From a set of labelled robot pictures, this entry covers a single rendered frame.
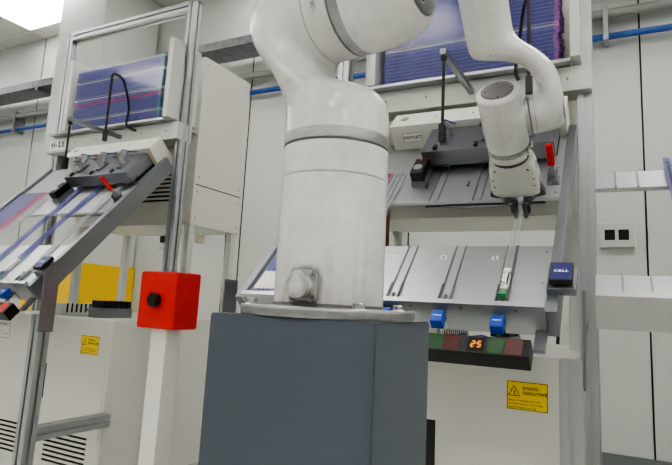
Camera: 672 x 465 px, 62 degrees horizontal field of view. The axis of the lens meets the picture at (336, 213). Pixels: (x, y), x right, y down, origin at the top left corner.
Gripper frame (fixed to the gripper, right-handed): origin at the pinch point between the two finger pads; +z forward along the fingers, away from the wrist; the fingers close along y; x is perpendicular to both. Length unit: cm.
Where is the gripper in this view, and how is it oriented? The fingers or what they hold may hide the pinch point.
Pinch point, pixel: (520, 207)
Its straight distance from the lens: 133.3
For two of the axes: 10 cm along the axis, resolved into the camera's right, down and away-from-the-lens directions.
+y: -8.9, 0.3, 4.6
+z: 3.4, 7.1, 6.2
